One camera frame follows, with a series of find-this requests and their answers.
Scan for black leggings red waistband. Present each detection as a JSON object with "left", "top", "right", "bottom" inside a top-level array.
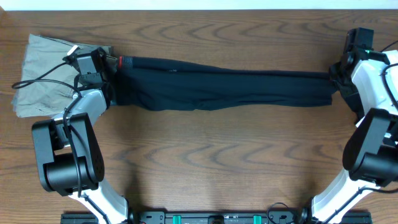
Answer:
[{"left": 114, "top": 56, "right": 336, "bottom": 111}]

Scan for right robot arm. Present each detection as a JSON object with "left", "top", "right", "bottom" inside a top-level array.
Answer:
[{"left": 295, "top": 49, "right": 397, "bottom": 223}]

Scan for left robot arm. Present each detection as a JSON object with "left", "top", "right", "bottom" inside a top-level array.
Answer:
[{"left": 32, "top": 55, "right": 132, "bottom": 223}]

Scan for black and white garment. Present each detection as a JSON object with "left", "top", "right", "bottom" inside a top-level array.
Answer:
[{"left": 340, "top": 90, "right": 364, "bottom": 124}]

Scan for folded khaki trousers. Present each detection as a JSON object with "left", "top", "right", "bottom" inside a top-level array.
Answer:
[{"left": 11, "top": 33, "right": 118, "bottom": 118}]

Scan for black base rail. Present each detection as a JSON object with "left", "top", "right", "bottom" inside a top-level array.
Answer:
[{"left": 60, "top": 210, "right": 373, "bottom": 224}]

